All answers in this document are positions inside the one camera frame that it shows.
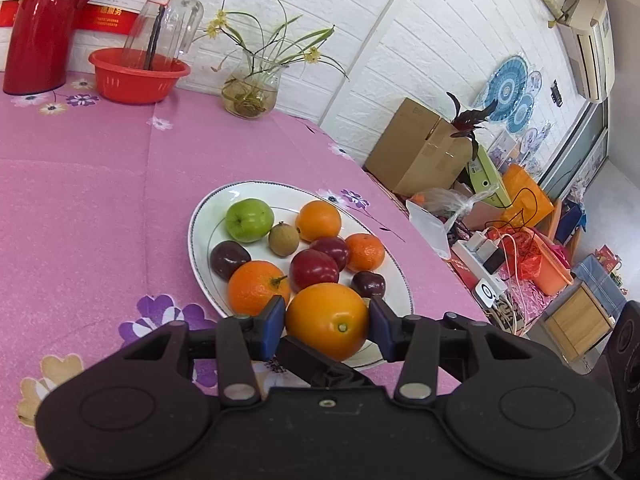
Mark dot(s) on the round orange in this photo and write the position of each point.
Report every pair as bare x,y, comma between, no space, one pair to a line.
318,220

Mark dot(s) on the blue bag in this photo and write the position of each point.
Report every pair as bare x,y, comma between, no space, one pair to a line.
570,220

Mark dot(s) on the black charger plug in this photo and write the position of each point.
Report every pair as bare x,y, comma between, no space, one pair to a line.
494,260

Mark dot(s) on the orange mandarin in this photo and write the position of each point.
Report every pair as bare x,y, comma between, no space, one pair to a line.
367,252

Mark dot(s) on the black wall bracket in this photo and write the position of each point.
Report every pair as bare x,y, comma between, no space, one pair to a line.
556,92

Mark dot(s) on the stemmed orange tangerine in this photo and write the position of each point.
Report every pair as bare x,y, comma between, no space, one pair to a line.
257,287

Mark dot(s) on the white air conditioner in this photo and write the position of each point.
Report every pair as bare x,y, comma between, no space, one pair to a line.
592,45

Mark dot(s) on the small blue round wall decoration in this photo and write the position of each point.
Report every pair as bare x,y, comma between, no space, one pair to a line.
521,114

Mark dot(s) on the white power strip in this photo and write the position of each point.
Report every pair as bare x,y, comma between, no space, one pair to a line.
467,257

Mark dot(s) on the red apple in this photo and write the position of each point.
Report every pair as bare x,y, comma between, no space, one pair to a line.
314,269
332,249

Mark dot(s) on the large blue round wall decoration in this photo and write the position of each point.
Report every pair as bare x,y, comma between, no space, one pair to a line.
507,89

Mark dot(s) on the white plate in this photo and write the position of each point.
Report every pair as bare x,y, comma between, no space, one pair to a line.
282,197

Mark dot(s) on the floral picture card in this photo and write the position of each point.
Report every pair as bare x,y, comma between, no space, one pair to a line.
502,149

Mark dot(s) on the blue denim storage box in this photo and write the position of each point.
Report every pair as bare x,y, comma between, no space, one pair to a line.
602,280

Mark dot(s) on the wooden box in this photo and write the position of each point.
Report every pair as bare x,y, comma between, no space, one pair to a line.
580,317

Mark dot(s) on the red plastic basin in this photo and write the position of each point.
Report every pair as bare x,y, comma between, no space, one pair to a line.
135,82

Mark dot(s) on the white charger plug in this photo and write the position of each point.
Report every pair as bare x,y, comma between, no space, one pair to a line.
482,245

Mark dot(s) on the orange bag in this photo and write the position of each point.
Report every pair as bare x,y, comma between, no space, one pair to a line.
525,185

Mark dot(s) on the white device with round display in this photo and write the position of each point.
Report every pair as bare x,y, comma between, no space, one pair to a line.
487,292

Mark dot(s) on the purple-leaf plant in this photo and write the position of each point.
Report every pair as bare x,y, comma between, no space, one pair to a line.
467,120

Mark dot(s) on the clear plastic bag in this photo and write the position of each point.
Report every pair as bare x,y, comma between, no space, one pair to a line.
445,200

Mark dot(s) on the orange plastic basket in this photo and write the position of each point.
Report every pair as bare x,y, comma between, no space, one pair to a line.
552,270

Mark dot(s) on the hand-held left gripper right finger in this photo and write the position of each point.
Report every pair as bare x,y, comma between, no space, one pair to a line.
377,330

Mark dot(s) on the black stirring stick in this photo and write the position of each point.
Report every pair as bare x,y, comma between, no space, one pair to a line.
157,30

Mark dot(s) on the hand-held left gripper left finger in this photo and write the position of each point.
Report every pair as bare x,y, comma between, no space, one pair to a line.
272,327

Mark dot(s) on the dark purple plum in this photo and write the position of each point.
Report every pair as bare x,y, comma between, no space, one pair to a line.
368,284
229,259

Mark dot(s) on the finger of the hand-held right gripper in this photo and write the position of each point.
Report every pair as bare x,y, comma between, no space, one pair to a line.
467,321
310,360

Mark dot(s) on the glass vase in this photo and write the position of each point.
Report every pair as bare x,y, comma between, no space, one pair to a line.
250,95

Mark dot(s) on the yellow-flowered orchid plant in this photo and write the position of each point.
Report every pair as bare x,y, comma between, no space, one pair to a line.
280,42

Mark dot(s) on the green apple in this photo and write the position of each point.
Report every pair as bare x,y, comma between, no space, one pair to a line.
249,220

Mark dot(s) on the white blue patterned wall disc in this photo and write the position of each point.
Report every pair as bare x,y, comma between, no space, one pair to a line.
535,81

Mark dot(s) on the green box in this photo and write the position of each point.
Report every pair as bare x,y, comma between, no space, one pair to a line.
487,177

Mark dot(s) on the pink floral tablecloth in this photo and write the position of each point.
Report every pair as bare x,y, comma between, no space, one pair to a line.
100,185

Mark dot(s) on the red thermos jug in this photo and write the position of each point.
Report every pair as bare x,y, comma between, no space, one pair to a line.
40,25

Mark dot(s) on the cardboard box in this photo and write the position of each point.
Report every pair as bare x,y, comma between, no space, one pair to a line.
415,152

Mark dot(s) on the red printed box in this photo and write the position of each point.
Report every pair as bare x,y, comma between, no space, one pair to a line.
607,257

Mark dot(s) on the glass pitcher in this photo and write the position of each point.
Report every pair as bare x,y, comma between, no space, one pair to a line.
172,15

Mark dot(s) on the red plastic bag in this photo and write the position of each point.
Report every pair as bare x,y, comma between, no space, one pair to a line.
527,262

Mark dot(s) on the black speaker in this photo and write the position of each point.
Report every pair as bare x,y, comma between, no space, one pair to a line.
625,355

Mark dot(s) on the brown kiwi fruit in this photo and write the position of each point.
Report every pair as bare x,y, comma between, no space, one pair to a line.
284,240

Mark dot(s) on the large smooth orange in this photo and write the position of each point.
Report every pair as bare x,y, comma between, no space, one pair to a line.
327,321

